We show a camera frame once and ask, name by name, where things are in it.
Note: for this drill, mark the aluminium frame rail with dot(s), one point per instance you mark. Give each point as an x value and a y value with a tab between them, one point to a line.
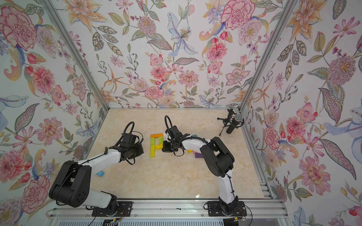
176	209

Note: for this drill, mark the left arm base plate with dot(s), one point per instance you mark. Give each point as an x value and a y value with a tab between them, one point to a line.
117	209

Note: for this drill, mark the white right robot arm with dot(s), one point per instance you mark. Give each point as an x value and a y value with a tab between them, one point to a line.
217	157

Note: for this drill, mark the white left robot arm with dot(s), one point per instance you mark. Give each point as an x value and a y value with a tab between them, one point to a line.
72	185

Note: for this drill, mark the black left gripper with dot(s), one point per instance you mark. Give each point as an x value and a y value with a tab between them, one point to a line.
140	149

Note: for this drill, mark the yellow green block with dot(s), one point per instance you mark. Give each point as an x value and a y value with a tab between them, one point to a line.
152	151

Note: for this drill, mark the orange long block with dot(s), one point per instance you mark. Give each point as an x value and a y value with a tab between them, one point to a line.
156	135

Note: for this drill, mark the purple block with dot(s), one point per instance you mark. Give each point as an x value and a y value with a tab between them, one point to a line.
198	155

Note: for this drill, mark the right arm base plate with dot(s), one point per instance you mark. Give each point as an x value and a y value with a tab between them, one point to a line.
219	209

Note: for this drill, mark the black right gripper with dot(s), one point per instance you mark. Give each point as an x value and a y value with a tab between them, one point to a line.
165	147

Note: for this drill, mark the light blue block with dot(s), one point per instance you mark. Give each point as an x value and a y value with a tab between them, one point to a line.
100	174

